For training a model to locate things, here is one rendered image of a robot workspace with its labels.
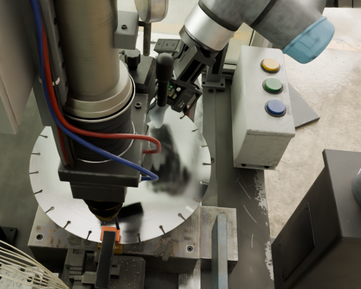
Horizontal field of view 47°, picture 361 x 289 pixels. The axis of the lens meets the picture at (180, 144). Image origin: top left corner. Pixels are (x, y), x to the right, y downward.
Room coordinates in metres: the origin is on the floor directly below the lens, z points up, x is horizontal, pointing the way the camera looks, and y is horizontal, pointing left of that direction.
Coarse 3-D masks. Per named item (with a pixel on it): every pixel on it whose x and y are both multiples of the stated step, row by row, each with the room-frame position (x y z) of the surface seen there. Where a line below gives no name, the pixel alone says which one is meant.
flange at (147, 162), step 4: (148, 148) 0.45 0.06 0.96; (144, 156) 0.43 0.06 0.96; (148, 156) 0.43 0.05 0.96; (152, 156) 0.43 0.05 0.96; (144, 160) 0.42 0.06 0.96; (148, 160) 0.42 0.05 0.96; (144, 164) 0.41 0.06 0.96; (148, 164) 0.41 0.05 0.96; (144, 168) 0.40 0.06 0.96; (148, 168) 0.41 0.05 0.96
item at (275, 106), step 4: (272, 100) 0.67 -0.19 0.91; (276, 100) 0.67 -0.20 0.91; (268, 104) 0.66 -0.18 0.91; (272, 104) 0.66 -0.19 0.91; (276, 104) 0.66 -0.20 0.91; (280, 104) 0.66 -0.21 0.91; (268, 108) 0.65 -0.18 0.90; (272, 108) 0.65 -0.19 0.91; (276, 108) 0.65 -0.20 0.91; (280, 108) 0.65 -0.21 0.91; (284, 108) 0.65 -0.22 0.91; (272, 112) 0.64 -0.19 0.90; (276, 112) 0.64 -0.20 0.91; (280, 112) 0.64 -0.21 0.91
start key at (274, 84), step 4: (268, 80) 0.74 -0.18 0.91; (272, 80) 0.74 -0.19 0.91; (276, 80) 0.74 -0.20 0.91; (268, 84) 0.72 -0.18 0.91; (272, 84) 0.72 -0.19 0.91; (276, 84) 0.73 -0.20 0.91; (280, 84) 0.73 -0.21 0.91; (268, 88) 0.71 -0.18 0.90; (272, 88) 0.71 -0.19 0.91; (276, 88) 0.71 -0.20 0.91; (280, 88) 0.72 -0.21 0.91
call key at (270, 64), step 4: (264, 60) 0.80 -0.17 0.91; (268, 60) 0.81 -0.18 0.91; (272, 60) 0.81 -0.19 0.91; (276, 60) 0.81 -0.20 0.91; (264, 64) 0.79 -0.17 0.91; (268, 64) 0.79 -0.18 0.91; (272, 64) 0.79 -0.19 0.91; (276, 64) 0.80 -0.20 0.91; (268, 68) 0.78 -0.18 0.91; (272, 68) 0.78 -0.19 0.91; (276, 68) 0.78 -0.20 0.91
